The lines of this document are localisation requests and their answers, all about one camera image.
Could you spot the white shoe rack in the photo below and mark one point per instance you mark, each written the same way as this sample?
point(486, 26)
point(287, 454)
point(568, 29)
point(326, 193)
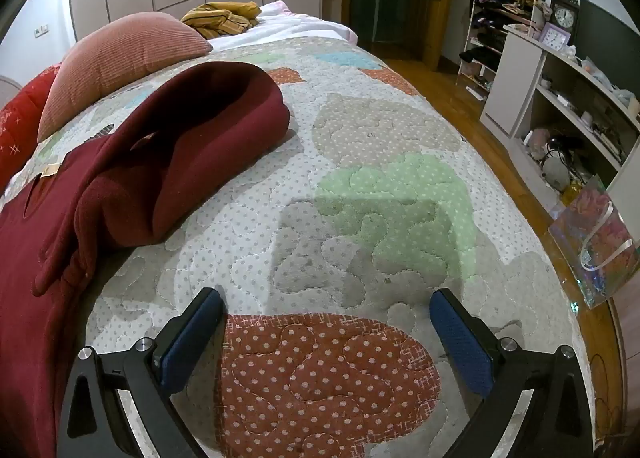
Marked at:
point(492, 32)

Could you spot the red embroidered pillow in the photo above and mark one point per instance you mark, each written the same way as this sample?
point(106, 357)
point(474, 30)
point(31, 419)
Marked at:
point(20, 122)

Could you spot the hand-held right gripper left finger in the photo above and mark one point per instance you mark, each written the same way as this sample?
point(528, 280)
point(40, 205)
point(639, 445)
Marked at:
point(192, 338)

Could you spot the patchwork dotted quilt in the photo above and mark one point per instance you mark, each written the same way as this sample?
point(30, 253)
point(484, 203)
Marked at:
point(375, 188)

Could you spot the yellow striped cloth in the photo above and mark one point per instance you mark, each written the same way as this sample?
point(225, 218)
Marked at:
point(220, 20)

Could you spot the pink ribbed pillow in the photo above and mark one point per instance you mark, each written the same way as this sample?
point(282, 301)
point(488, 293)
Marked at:
point(115, 52)

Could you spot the clear plastic bag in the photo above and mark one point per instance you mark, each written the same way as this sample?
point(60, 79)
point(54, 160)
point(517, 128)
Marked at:
point(595, 71)

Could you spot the white wall socket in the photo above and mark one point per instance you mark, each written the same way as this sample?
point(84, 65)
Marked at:
point(41, 30)

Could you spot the maroon sweater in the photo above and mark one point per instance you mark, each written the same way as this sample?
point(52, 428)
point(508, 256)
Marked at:
point(200, 137)

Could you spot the dark ornate clock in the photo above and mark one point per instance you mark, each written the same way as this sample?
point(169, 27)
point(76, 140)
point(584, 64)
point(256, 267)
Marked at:
point(564, 16)

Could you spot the white bed sheet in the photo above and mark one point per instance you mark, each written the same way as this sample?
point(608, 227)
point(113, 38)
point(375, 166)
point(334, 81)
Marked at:
point(300, 27)

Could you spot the white open shelf unit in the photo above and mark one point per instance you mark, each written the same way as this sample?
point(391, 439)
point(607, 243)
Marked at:
point(520, 82)

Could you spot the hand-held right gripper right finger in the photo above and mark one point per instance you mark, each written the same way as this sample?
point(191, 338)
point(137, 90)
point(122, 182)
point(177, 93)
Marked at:
point(460, 343)

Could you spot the clear floral gift bag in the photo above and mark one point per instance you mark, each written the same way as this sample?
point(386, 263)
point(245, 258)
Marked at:
point(595, 238)

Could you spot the lilac square clock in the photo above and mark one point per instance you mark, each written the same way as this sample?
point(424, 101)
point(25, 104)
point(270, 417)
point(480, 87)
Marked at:
point(554, 36)

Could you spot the wooden door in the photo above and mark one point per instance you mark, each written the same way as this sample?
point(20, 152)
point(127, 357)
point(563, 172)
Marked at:
point(440, 12)

